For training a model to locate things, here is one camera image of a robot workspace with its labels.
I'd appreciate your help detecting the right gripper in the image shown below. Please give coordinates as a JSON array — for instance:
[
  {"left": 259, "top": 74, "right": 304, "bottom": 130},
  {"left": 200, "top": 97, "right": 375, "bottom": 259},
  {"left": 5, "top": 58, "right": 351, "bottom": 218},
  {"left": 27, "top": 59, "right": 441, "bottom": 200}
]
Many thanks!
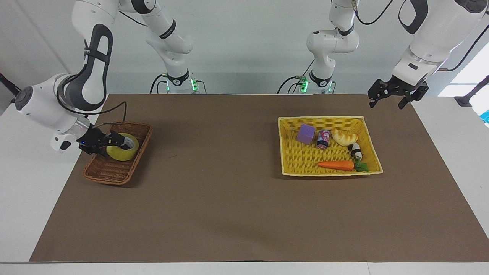
[{"left": 78, "top": 127, "right": 133, "bottom": 158}]

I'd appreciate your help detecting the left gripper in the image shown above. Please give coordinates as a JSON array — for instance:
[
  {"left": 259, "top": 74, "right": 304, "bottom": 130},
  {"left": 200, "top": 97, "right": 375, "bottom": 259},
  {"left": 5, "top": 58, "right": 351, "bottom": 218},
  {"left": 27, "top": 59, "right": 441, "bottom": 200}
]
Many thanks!
[{"left": 368, "top": 75, "right": 429, "bottom": 110}]

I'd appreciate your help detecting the yellow-green tape roll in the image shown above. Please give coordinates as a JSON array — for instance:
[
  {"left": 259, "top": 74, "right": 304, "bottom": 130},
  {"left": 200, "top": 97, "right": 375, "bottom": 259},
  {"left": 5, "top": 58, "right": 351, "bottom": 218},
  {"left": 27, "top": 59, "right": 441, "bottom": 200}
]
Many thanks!
[{"left": 106, "top": 133, "right": 140, "bottom": 162}]

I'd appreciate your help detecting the brown wicker basket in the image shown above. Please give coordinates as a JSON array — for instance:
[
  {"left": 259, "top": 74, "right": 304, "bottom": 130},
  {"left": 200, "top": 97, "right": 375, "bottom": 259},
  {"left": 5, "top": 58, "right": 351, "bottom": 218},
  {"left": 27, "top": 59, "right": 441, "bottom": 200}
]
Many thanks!
[{"left": 83, "top": 121, "right": 153, "bottom": 186}]

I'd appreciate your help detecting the yellow woven basket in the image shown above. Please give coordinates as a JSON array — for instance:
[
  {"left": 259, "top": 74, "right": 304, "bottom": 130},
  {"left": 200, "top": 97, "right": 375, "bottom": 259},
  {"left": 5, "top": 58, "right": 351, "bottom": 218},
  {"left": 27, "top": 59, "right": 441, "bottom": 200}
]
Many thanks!
[{"left": 277, "top": 116, "right": 384, "bottom": 177}]

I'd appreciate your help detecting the toy croissant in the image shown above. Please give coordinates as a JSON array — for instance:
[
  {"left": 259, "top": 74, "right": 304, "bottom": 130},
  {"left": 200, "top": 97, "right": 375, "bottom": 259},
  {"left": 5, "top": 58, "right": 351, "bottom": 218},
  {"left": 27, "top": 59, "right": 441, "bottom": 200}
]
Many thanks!
[{"left": 330, "top": 128, "right": 359, "bottom": 147}]

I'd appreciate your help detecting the small panda toy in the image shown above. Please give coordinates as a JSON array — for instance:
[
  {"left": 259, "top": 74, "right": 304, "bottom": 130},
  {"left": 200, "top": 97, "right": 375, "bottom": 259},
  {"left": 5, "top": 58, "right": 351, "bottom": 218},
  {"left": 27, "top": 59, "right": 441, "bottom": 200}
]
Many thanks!
[{"left": 347, "top": 142, "right": 364, "bottom": 160}]

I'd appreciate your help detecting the black stand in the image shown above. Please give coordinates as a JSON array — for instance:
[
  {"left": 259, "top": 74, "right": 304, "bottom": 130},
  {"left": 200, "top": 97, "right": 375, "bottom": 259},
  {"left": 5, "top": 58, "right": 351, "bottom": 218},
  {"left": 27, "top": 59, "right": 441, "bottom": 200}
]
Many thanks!
[
  {"left": 0, "top": 72, "right": 20, "bottom": 99},
  {"left": 454, "top": 75, "right": 489, "bottom": 107}
]

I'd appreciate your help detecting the small drink can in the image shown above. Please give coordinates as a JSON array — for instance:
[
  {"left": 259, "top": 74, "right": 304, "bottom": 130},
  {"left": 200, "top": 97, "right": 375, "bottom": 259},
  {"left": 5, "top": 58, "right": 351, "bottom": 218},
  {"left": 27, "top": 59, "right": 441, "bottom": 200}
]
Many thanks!
[{"left": 316, "top": 129, "right": 332, "bottom": 150}]

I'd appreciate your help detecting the toy carrot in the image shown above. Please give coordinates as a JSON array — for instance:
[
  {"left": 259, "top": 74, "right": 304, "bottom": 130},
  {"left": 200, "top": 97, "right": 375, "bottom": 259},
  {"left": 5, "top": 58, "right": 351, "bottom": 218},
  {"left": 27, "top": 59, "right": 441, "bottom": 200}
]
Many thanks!
[{"left": 316, "top": 160, "right": 370, "bottom": 173}]

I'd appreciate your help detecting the purple cube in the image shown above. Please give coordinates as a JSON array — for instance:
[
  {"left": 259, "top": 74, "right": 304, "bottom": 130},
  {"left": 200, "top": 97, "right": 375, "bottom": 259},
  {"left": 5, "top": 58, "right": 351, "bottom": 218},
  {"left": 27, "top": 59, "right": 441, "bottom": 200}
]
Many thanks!
[{"left": 297, "top": 123, "right": 316, "bottom": 145}]

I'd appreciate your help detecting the black cable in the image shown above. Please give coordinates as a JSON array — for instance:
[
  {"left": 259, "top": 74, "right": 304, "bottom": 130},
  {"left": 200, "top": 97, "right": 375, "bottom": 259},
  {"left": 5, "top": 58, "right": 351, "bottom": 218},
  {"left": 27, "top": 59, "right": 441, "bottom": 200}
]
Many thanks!
[
  {"left": 437, "top": 23, "right": 489, "bottom": 73},
  {"left": 118, "top": 10, "right": 149, "bottom": 28},
  {"left": 56, "top": 86, "right": 128, "bottom": 129},
  {"left": 149, "top": 73, "right": 169, "bottom": 94},
  {"left": 353, "top": 0, "right": 395, "bottom": 26},
  {"left": 277, "top": 75, "right": 307, "bottom": 94}
]

